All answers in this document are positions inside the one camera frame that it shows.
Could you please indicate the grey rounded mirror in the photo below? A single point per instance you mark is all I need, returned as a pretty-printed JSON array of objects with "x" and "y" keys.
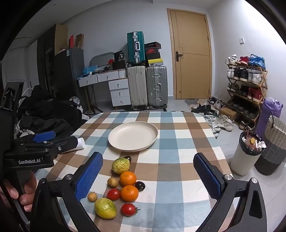
[{"x": 100, "y": 59}]

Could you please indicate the white trash bin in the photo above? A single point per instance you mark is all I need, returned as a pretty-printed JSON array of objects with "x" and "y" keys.
[{"x": 243, "y": 160}]

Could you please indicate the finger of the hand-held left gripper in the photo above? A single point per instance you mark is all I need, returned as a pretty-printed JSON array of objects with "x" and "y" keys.
[
  {"x": 66, "y": 144},
  {"x": 44, "y": 136}
]

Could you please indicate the beige suitcase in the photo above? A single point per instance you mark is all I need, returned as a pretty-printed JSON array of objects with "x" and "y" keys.
[{"x": 136, "y": 87}]

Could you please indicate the pile of dark clothes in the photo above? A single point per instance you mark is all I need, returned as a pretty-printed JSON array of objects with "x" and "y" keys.
[{"x": 49, "y": 113}]

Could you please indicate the scattered shoes pile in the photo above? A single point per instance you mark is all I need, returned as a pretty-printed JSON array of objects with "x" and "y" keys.
[{"x": 212, "y": 111}]

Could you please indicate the blue plastic bag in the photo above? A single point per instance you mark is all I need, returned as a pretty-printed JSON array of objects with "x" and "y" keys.
[{"x": 90, "y": 69}]

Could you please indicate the yellow-green passion fruit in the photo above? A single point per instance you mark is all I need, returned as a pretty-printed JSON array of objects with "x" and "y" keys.
[{"x": 105, "y": 208}]

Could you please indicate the white paper roll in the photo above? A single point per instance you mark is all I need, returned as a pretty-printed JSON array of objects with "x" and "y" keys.
[{"x": 80, "y": 142}]

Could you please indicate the white desk with drawers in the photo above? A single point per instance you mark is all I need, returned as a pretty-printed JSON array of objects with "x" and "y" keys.
[{"x": 119, "y": 89}]

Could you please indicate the purple bag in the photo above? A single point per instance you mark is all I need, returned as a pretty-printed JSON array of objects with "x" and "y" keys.
[{"x": 263, "y": 120}]

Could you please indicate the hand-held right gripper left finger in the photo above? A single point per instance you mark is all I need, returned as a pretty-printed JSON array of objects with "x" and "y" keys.
[{"x": 89, "y": 176}]

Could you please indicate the red black shoe box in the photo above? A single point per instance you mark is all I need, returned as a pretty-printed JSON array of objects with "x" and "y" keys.
[{"x": 153, "y": 50}]

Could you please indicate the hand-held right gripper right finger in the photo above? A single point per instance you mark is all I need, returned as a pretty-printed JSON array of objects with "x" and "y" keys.
[{"x": 207, "y": 176}]

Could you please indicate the teal suitcase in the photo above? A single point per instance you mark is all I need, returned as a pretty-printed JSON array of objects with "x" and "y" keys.
[{"x": 135, "y": 48}]

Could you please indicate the brown longan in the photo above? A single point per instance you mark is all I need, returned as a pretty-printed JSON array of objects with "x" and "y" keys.
[
  {"x": 112, "y": 182},
  {"x": 92, "y": 196}
]

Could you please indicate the silver suitcase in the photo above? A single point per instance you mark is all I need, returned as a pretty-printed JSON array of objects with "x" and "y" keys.
[{"x": 156, "y": 87}]

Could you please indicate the woven grey white basket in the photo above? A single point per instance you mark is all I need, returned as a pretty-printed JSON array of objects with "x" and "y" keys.
[{"x": 274, "y": 145}]

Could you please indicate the cream round plate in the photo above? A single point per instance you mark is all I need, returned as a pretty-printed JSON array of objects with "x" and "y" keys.
[{"x": 131, "y": 136}]

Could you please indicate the red tomato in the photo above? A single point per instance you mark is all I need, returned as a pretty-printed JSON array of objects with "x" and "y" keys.
[
  {"x": 128, "y": 209},
  {"x": 113, "y": 194}
]

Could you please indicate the wooden door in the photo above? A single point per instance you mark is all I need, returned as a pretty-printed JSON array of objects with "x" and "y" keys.
[{"x": 192, "y": 44}]

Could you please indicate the small dark plum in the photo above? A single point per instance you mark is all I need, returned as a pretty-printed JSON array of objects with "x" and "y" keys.
[
  {"x": 140, "y": 186},
  {"x": 128, "y": 158}
]

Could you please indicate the wooden shoe rack with shoes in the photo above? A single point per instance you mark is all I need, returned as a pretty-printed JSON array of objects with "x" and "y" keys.
[{"x": 243, "y": 75}]

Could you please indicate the brown box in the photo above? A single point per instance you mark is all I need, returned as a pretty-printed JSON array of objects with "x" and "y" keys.
[{"x": 79, "y": 41}]

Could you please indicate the bumpy green passion fruit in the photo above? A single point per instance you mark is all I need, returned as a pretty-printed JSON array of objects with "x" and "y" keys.
[{"x": 120, "y": 165}]

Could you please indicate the dark grey fridge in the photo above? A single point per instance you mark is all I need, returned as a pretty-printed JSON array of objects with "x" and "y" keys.
[{"x": 69, "y": 75}]

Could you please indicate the orange mandarin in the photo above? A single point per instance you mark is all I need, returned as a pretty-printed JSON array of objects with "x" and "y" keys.
[
  {"x": 129, "y": 193},
  {"x": 128, "y": 179}
]

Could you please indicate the wooden board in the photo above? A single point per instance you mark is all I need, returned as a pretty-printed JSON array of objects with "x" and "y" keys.
[{"x": 60, "y": 38}]

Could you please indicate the grey door mat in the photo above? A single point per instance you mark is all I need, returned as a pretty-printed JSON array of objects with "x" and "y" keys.
[{"x": 192, "y": 101}]

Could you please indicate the black bag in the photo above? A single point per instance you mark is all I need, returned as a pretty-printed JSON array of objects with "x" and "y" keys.
[{"x": 120, "y": 60}]

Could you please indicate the person's left hand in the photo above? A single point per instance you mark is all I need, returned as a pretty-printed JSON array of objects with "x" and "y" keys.
[{"x": 30, "y": 184}]

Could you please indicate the dark shoe box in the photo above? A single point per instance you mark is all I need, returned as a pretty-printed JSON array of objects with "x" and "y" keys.
[{"x": 153, "y": 56}]

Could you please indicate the cardboard box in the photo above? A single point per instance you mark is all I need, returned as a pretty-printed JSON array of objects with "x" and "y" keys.
[{"x": 228, "y": 113}]

